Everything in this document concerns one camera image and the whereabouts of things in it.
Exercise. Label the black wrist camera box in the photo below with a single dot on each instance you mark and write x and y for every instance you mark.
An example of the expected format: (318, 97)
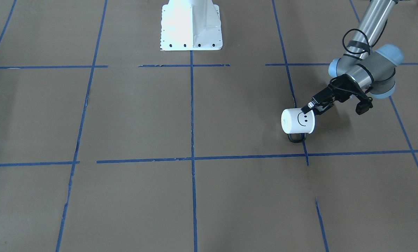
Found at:
(364, 105)

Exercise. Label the white smiley face mug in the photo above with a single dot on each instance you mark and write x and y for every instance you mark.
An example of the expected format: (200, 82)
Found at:
(297, 124)

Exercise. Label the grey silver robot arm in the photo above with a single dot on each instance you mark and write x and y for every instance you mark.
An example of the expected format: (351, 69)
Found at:
(362, 71)

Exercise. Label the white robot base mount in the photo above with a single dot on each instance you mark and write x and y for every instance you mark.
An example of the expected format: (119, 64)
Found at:
(191, 25)

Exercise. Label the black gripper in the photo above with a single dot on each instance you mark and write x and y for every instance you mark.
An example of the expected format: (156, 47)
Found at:
(339, 89)

